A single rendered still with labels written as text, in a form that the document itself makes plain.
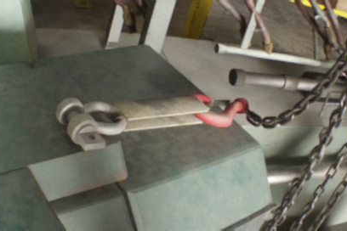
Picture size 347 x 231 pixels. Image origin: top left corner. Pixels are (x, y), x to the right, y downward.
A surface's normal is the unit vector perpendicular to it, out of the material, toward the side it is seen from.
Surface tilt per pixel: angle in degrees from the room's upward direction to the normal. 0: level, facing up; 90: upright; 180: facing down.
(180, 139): 0
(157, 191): 45
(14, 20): 90
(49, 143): 0
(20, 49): 90
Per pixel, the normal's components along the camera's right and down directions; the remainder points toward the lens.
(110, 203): 0.61, -0.15
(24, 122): 0.26, -0.79
